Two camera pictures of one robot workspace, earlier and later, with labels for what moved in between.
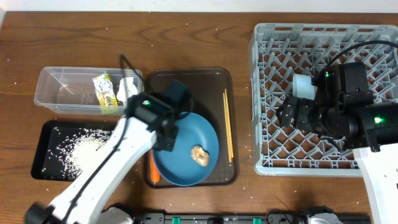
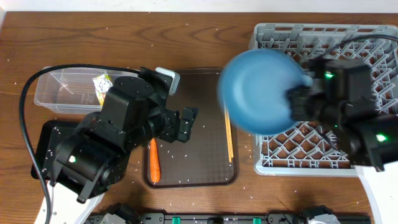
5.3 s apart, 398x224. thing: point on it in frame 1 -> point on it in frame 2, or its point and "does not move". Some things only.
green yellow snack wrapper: [106, 94] does not move
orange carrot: [155, 173] does not move
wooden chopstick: [227, 129] does not move
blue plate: [194, 154] -> [253, 87]
